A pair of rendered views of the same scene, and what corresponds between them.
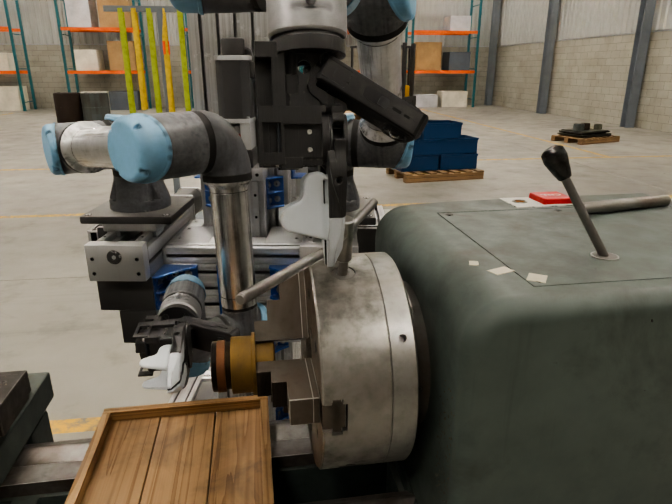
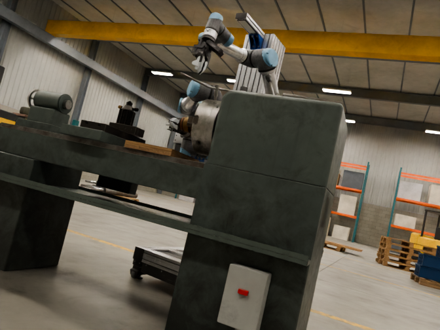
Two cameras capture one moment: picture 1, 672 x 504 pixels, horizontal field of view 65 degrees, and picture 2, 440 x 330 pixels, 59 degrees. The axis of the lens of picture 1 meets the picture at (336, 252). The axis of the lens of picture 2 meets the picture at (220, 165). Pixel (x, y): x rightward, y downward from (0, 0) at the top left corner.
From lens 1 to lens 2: 181 cm
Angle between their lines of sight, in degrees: 38
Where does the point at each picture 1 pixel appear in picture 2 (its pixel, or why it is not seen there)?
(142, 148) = (192, 85)
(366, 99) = (212, 45)
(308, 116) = (201, 46)
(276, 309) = not seen: hidden behind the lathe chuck
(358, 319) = (210, 103)
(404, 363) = (215, 110)
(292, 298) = not seen: hidden behind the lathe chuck
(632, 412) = (257, 124)
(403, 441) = (209, 131)
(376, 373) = (207, 111)
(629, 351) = (257, 105)
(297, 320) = not seen: hidden behind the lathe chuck
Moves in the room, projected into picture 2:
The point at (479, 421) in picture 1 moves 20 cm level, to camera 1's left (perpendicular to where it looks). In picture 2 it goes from (220, 116) to (188, 112)
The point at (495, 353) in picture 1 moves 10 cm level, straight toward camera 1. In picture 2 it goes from (226, 99) to (211, 92)
